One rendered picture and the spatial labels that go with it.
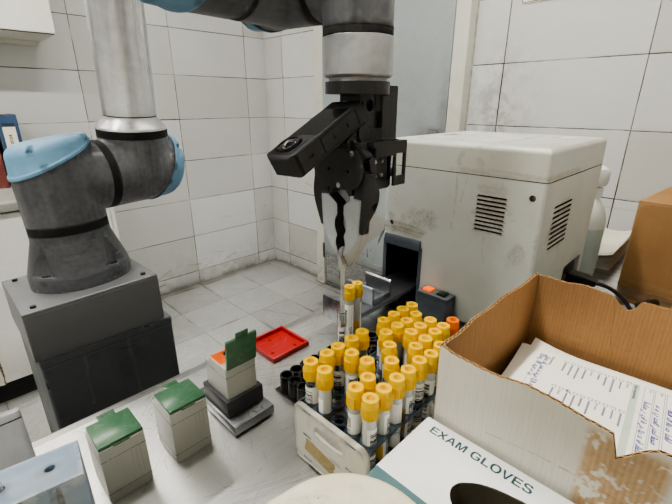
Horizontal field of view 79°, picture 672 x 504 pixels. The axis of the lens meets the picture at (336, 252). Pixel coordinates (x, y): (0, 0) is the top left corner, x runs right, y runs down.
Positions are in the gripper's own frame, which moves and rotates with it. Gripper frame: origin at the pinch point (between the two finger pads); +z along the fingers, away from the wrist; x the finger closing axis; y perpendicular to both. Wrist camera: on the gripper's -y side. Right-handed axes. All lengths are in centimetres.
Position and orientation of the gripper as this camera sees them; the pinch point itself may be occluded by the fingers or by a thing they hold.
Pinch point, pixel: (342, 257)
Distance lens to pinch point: 49.9
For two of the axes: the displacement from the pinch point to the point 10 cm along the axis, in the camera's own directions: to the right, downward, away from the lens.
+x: -7.1, -2.5, 6.6
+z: 0.0, 9.4, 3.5
